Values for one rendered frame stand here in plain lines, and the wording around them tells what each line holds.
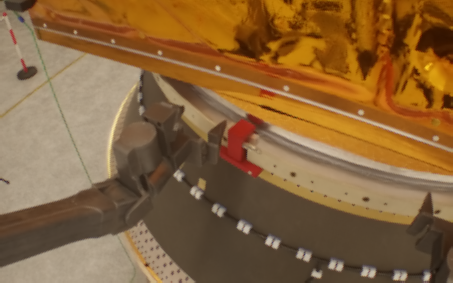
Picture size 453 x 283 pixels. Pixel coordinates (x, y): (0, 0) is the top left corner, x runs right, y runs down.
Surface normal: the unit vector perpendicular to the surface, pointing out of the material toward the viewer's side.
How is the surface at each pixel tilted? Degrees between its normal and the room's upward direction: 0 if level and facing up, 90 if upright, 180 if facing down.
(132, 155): 87
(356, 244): 62
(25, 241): 84
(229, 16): 88
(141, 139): 3
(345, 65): 92
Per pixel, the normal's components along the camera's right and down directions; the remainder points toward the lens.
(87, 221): 0.73, 0.33
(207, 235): -0.58, 0.11
